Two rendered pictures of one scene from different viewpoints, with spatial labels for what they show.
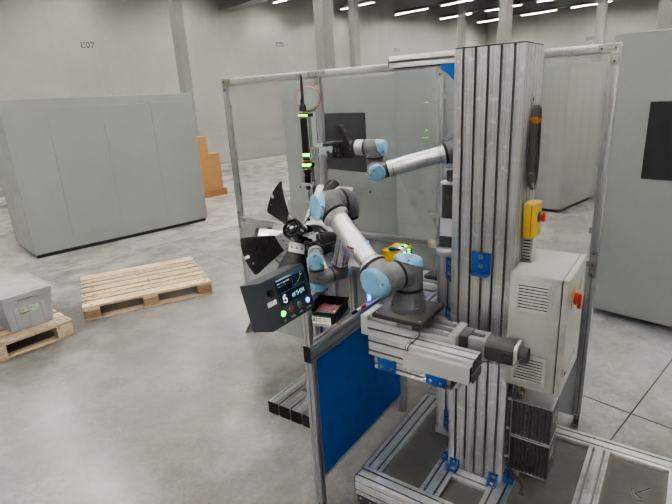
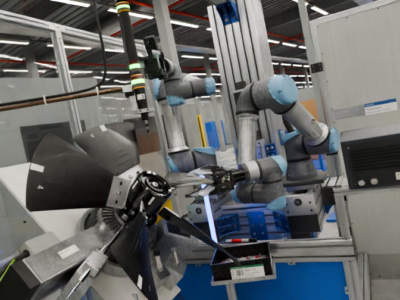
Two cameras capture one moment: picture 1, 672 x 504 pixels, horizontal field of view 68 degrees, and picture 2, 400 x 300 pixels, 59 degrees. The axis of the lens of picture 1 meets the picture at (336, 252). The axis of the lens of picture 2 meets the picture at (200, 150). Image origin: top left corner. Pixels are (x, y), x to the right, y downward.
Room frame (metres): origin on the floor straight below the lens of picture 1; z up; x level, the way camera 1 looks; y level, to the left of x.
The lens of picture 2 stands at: (2.64, 1.34, 1.36)
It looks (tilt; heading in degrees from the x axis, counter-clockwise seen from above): 3 degrees down; 260
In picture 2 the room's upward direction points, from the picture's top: 11 degrees counter-clockwise
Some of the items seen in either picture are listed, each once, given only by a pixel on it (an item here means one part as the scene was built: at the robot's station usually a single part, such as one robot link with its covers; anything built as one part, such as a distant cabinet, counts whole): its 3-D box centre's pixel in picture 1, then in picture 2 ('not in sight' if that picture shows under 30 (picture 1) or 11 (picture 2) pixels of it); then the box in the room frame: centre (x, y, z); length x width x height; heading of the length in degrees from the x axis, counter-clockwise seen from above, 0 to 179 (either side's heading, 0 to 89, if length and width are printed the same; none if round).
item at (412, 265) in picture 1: (407, 270); (297, 143); (1.88, -0.28, 1.20); 0.13 x 0.12 x 0.14; 126
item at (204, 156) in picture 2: not in sight; (204, 158); (2.29, -0.58, 1.20); 0.13 x 0.12 x 0.14; 178
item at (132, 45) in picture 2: (304, 139); (130, 44); (2.59, 0.13, 1.68); 0.03 x 0.03 x 0.21
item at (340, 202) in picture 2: (307, 324); (341, 212); (1.95, 0.14, 0.96); 0.03 x 0.03 x 0.20; 55
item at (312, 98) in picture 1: (308, 98); not in sight; (3.31, 0.12, 1.88); 0.16 x 0.07 x 0.16; 90
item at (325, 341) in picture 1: (361, 315); (240, 252); (2.30, -0.11, 0.82); 0.90 x 0.04 x 0.08; 145
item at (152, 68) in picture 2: (344, 148); (156, 66); (2.50, -0.07, 1.64); 0.12 x 0.08 x 0.09; 65
